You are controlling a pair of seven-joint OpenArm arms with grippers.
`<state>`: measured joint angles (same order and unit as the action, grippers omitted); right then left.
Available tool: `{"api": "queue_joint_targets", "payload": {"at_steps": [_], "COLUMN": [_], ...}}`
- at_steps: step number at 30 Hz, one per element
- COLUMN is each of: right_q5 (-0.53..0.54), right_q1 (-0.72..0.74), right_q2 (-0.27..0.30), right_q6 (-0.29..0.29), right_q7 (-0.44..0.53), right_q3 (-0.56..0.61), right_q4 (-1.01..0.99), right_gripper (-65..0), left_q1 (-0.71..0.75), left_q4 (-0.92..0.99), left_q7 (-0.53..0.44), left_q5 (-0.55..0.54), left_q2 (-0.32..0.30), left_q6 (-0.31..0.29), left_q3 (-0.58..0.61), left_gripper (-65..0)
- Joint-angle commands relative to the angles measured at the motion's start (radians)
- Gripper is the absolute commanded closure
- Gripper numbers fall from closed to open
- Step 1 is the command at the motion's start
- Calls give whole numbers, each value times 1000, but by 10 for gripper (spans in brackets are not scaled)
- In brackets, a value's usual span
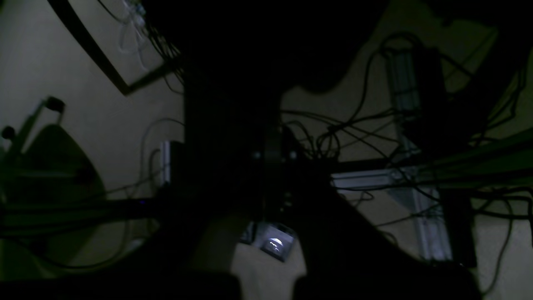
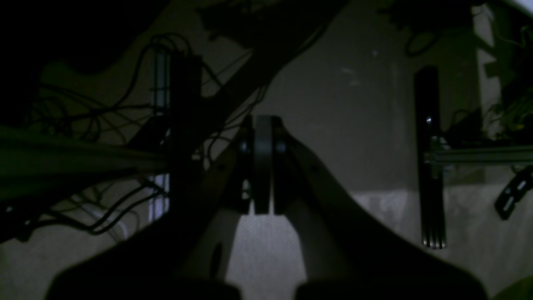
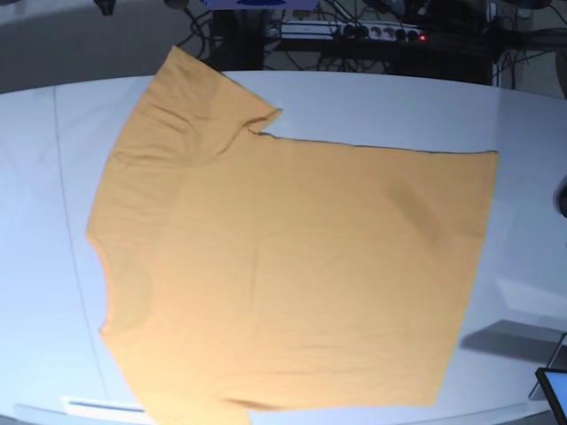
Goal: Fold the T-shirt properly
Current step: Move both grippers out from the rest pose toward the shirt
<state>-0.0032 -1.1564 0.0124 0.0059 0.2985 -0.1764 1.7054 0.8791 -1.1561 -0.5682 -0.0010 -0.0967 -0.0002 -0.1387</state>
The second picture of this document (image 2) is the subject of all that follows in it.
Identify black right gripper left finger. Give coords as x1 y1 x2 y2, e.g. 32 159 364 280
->
46 116 254 300

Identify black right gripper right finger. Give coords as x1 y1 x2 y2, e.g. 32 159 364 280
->
271 116 487 300

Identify tangled black cables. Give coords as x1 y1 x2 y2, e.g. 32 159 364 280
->
25 33 267 236

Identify black table leg post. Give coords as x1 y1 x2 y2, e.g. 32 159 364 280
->
168 50 202 213

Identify aluminium horizontal rail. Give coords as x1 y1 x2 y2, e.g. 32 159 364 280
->
422 145 533 166

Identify black perforated bracket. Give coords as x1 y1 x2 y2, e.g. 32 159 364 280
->
494 166 533 220

